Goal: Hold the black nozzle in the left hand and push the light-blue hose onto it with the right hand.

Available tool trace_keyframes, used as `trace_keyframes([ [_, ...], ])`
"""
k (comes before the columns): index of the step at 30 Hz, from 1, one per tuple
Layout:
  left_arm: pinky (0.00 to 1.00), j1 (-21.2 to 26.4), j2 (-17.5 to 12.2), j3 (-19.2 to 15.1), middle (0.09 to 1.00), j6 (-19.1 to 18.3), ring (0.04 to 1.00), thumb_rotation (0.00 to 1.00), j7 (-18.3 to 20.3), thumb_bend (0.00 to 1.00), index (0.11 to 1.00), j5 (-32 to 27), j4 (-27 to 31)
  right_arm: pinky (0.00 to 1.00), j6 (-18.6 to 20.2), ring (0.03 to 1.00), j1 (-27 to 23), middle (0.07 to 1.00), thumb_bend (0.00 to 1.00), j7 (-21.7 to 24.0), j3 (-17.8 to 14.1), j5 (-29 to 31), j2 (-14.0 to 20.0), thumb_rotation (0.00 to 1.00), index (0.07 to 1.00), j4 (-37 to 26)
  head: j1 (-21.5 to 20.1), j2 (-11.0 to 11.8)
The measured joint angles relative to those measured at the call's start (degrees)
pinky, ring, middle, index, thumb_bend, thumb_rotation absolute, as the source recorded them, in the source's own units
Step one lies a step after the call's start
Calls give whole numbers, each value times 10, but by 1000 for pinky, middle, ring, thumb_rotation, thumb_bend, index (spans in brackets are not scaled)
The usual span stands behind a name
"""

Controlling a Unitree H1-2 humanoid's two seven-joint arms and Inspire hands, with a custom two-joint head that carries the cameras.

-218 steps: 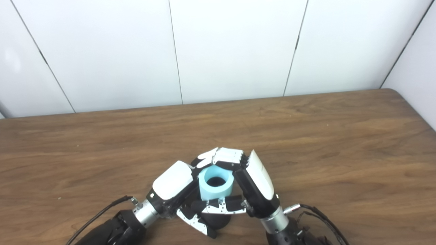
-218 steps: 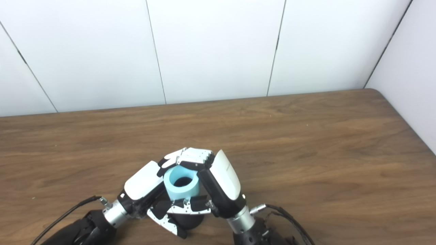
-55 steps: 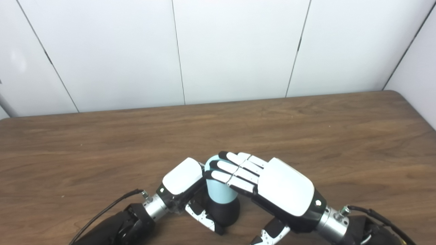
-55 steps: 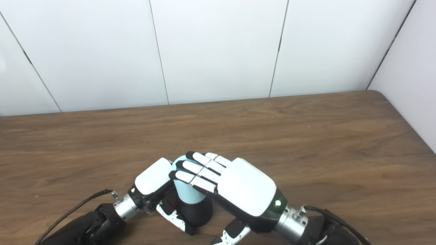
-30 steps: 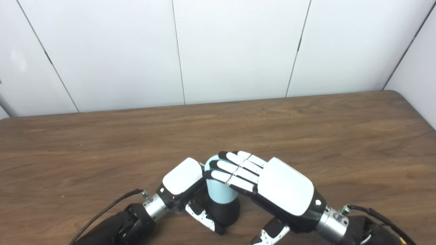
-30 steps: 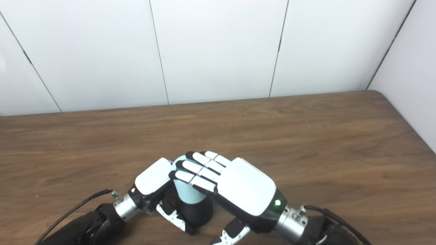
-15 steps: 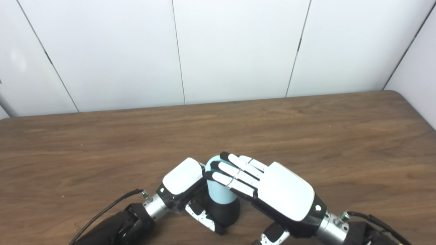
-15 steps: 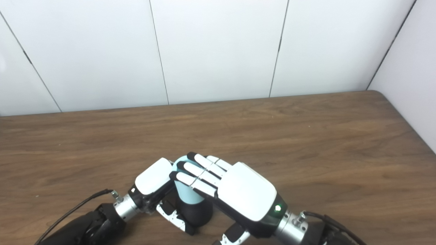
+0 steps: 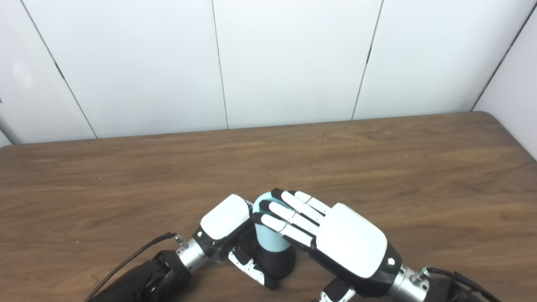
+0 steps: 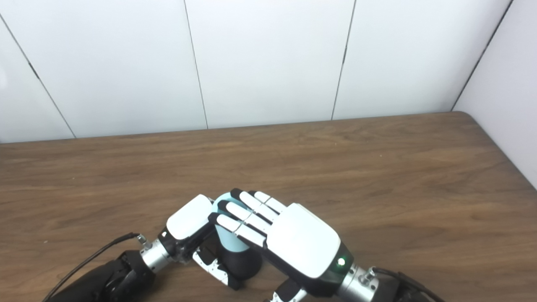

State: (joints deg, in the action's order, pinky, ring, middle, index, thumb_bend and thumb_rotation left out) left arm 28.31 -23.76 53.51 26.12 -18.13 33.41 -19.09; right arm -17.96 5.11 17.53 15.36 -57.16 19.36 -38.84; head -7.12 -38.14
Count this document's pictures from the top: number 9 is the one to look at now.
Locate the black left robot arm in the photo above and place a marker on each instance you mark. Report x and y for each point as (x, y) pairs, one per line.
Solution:
(155, 279)

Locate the black flared nozzle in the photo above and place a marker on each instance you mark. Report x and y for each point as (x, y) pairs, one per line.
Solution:
(279, 264)

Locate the white and black right hand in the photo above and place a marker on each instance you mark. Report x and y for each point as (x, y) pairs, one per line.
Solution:
(352, 241)

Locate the grey corner post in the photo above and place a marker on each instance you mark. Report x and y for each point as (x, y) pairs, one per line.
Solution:
(7, 128)

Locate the white and black left hand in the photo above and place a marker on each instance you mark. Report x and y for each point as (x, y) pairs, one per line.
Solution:
(224, 216)

